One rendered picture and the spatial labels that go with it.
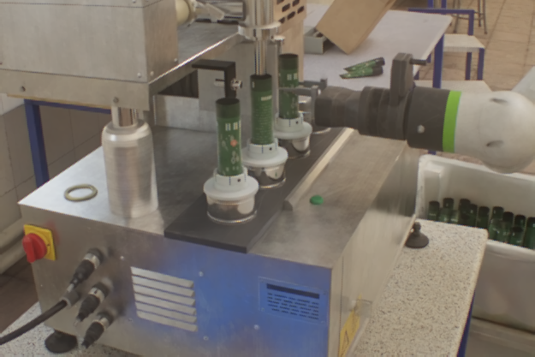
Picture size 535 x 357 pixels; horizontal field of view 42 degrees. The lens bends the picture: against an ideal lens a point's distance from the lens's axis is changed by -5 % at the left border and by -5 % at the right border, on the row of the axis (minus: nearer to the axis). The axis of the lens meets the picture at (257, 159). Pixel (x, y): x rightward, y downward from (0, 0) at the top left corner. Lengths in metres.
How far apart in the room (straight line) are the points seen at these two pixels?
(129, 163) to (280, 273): 0.25
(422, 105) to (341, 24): 1.72
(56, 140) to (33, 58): 2.08
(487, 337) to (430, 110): 0.87
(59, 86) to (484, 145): 0.59
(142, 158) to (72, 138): 2.20
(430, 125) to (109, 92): 0.44
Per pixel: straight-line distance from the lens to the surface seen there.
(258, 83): 1.01
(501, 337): 1.79
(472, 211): 2.00
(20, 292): 2.82
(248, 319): 0.99
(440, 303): 1.32
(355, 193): 1.07
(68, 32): 0.98
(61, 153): 3.14
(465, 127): 1.04
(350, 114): 1.08
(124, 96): 0.95
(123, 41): 0.93
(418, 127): 1.05
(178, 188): 1.10
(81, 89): 0.99
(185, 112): 1.31
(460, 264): 1.44
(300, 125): 1.15
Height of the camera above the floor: 1.50
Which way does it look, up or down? 24 degrees down
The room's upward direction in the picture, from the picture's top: 1 degrees counter-clockwise
